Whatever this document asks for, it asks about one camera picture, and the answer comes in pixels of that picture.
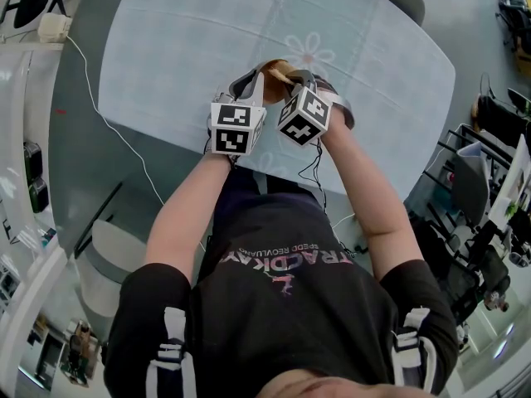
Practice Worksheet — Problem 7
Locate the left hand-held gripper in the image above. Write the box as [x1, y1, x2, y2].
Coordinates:
[206, 66, 268, 157]

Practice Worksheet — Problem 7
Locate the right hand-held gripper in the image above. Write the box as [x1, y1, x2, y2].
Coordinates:
[276, 69, 357, 148]

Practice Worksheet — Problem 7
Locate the brown bowl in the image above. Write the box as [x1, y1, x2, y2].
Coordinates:
[259, 58, 310, 105]

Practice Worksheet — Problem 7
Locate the beige sponge cloth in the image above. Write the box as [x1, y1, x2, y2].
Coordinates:
[267, 65, 296, 85]

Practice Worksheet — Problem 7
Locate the person's right forearm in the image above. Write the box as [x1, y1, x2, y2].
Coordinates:
[321, 116, 426, 284]

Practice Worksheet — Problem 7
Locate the person's left forearm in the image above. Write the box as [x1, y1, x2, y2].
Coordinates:
[144, 153, 233, 284]

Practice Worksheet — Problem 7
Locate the light blue flowered tablecloth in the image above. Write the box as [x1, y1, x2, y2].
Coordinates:
[97, 0, 457, 202]

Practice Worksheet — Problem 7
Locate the grey backrest chair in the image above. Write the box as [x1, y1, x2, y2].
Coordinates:
[422, 124, 519, 227]

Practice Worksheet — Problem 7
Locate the white box device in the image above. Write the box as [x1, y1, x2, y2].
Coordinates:
[38, 12, 72, 43]

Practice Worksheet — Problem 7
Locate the white side table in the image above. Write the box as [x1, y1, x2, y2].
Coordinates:
[487, 134, 531, 227]

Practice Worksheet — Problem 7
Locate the black mesh office chair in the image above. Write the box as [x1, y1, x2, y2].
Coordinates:
[408, 209, 511, 318]

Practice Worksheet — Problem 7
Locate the black storage case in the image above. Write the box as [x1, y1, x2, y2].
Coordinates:
[23, 141, 42, 180]
[28, 178, 50, 214]

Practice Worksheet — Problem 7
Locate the person's black printed t-shirt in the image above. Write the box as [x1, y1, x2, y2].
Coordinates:
[103, 192, 460, 398]

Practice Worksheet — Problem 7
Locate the white workbench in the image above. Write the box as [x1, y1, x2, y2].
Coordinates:
[0, 41, 70, 318]

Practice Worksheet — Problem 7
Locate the person's face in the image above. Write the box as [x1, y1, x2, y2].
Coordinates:
[248, 369, 436, 398]

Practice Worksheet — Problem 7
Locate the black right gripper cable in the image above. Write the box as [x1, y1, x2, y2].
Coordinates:
[297, 137, 331, 223]

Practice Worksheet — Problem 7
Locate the long white floor cable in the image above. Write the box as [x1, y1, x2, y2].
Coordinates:
[65, 35, 167, 206]

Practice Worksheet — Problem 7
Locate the light grey chair black frame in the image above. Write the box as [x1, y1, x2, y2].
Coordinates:
[73, 180, 125, 318]

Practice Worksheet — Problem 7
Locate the white harness strap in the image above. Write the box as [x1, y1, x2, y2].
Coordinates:
[144, 307, 196, 398]
[392, 307, 441, 398]

